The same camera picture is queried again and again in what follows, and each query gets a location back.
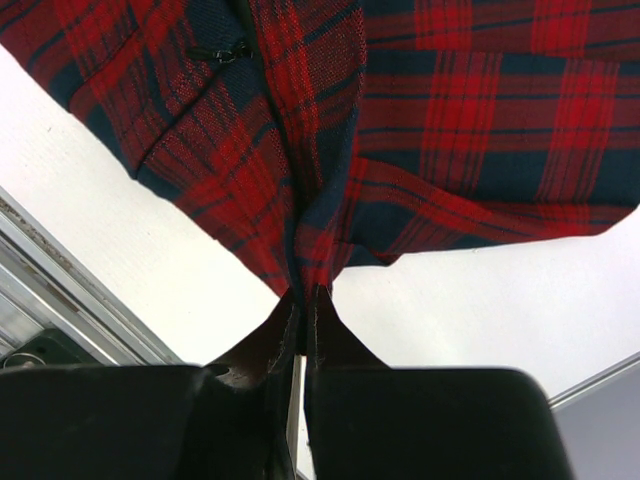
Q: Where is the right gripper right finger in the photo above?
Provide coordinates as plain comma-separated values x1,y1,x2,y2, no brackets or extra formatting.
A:
304,286,573,479

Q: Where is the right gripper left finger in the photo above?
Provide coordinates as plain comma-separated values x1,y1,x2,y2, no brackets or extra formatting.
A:
1,296,299,479

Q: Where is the red navy plaid skirt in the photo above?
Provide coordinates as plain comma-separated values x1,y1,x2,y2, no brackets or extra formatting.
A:
1,1,639,296

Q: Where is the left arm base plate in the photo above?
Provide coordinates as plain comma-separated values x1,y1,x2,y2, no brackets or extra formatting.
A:
1,328,94,369

